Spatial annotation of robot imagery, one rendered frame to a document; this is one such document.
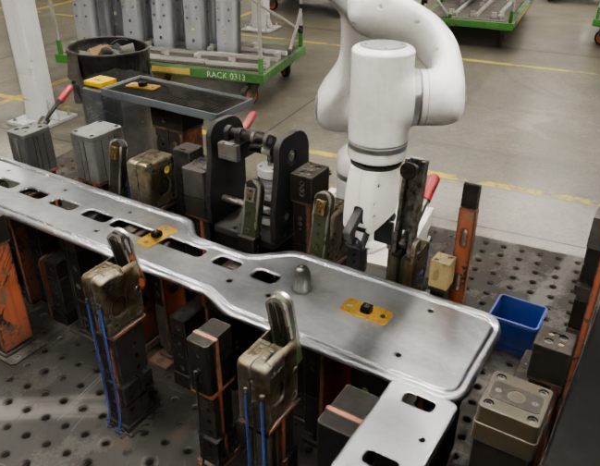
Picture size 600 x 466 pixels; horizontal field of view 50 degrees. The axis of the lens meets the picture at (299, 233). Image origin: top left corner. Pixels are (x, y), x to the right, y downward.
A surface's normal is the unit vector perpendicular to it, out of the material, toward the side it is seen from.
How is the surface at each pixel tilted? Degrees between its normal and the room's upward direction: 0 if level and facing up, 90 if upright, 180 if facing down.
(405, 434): 0
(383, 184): 89
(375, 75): 90
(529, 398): 0
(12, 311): 90
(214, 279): 0
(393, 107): 89
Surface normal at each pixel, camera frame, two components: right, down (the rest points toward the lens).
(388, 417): 0.00, -0.87
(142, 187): -0.53, 0.42
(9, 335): 0.85, 0.26
